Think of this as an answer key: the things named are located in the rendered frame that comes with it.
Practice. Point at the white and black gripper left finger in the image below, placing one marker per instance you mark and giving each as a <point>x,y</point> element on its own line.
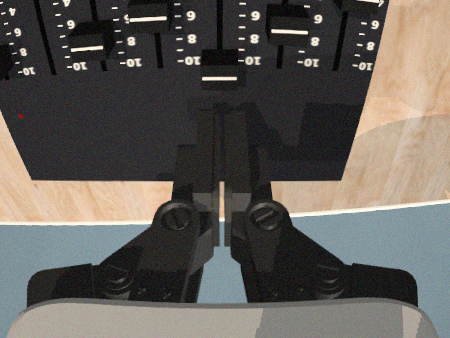
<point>155,266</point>

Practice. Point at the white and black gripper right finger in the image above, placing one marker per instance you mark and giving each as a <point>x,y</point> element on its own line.
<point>288,266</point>

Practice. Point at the black lighting desk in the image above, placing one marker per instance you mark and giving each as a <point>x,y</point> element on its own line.
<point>117,107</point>

